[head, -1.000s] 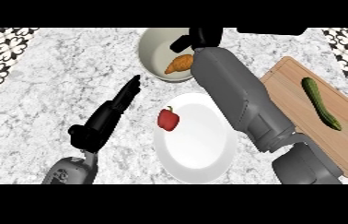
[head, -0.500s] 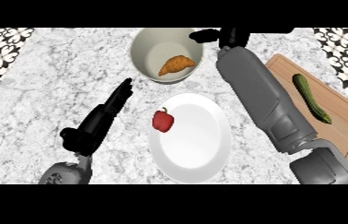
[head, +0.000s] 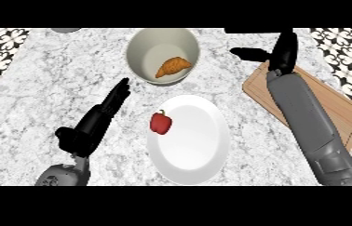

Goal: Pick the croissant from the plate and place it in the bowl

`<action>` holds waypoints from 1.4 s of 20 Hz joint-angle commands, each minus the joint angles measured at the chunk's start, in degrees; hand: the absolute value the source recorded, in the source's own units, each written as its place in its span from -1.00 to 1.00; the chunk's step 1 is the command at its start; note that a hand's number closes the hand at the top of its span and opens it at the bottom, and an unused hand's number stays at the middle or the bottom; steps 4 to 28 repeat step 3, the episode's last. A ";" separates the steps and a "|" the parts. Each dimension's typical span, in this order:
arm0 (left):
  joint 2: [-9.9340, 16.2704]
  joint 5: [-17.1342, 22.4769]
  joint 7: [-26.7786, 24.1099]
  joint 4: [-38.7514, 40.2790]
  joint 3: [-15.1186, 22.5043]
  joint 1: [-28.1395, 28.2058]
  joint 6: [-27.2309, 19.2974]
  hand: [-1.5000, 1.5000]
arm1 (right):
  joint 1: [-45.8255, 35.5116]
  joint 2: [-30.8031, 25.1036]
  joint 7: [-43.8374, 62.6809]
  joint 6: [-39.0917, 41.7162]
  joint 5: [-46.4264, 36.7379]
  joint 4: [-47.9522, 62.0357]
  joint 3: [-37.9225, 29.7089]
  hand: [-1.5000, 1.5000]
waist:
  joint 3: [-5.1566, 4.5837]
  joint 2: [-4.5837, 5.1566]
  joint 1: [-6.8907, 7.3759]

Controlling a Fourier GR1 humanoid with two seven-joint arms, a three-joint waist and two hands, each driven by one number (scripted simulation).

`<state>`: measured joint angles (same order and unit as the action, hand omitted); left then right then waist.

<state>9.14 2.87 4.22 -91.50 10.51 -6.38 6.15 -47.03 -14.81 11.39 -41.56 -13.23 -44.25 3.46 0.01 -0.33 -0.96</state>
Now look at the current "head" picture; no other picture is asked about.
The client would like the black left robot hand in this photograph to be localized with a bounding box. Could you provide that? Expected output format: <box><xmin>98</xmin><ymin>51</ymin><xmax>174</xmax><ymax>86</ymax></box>
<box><xmin>53</xmin><ymin>77</ymin><xmax>131</xmax><ymax>158</ymax></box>

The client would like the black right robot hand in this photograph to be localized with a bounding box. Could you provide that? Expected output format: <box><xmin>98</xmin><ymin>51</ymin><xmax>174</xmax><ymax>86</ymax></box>
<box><xmin>227</xmin><ymin>29</ymin><xmax>300</xmax><ymax>75</ymax></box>

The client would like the white oval plate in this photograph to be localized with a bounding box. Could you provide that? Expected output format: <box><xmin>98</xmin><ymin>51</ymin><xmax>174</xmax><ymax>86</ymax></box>
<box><xmin>146</xmin><ymin>94</ymin><xmax>232</xmax><ymax>186</ymax></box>

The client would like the golden brown croissant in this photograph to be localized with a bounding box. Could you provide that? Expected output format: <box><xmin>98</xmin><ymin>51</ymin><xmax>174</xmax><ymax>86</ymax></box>
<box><xmin>153</xmin><ymin>56</ymin><xmax>193</xmax><ymax>79</ymax></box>

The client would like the white ceramic bowl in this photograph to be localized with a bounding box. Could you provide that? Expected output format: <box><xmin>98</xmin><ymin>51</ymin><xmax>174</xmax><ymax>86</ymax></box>
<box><xmin>125</xmin><ymin>28</ymin><xmax>202</xmax><ymax>86</ymax></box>

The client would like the red bell pepper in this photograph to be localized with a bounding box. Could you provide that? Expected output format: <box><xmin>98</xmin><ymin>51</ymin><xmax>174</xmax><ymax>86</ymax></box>
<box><xmin>147</xmin><ymin>109</ymin><xmax>172</xmax><ymax>136</ymax></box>

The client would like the wooden cutting board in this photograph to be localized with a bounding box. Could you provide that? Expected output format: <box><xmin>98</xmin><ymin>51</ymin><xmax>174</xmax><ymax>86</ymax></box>
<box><xmin>240</xmin><ymin>60</ymin><xmax>352</xmax><ymax>153</ymax></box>

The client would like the grey round object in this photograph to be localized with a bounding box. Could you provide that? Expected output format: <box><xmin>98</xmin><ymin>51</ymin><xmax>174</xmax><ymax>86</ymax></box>
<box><xmin>48</xmin><ymin>28</ymin><xmax>82</xmax><ymax>34</ymax></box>

